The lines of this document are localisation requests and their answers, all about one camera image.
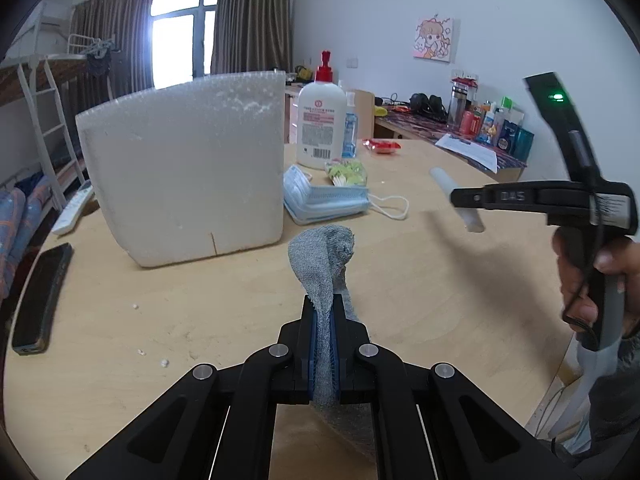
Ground black smartphone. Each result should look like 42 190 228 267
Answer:
12 243 74 356

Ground metal bunk bed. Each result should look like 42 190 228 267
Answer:
1 34 113 211

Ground white paper sheet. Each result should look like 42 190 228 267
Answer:
436 133 498 174

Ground white foam box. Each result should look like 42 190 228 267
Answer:
76 70 285 268

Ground grey sock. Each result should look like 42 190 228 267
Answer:
288 224 375 462

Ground right brown curtain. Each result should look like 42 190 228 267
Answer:
210 0 292 74

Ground white remote control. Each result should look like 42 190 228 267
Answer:
51 180 94 236

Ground red snack packet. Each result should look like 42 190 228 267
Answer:
362 139 401 155

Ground brown curtain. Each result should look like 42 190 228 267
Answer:
69 0 156 111
210 0 292 74

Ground right hand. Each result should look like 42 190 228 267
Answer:
552 231 640 338

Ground blue plaid quilt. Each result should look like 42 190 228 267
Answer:
1 174 51 300

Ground white lotion pump bottle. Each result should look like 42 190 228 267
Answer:
296 50 347 170

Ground blue face masks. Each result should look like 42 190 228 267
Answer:
283 165 410 226

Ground left brown curtain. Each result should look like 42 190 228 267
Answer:
69 0 156 111

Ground white air conditioner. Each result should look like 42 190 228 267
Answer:
32 2 70 40

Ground anime wall picture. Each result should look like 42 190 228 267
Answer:
412 14 454 63

